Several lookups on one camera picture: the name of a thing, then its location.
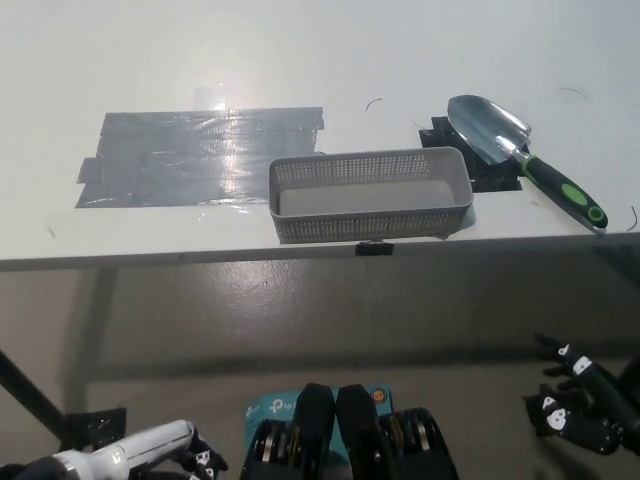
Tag grey perforated plastic basket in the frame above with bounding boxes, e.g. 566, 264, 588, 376
268, 146, 476, 246

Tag black floor tape patch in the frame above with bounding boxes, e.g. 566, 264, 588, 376
58, 407, 127, 451

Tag black tape patch on desk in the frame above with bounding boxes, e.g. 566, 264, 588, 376
417, 115, 534, 194

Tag small black tape strip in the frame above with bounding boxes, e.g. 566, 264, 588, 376
355, 240, 395, 258

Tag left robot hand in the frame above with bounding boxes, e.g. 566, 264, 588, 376
49, 419, 229, 480

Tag garden trowel green black handle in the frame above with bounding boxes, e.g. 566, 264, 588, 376
446, 94, 609, 237

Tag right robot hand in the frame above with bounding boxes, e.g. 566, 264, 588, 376
522, 333, 632, 457

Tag teal router box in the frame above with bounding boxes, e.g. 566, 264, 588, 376
244, 383, 396, 460

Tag black table leg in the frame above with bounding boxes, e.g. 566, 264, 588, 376
0, 347, 69, 434

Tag grey duct tape patch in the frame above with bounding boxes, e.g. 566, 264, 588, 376
73, 105, 326, 210

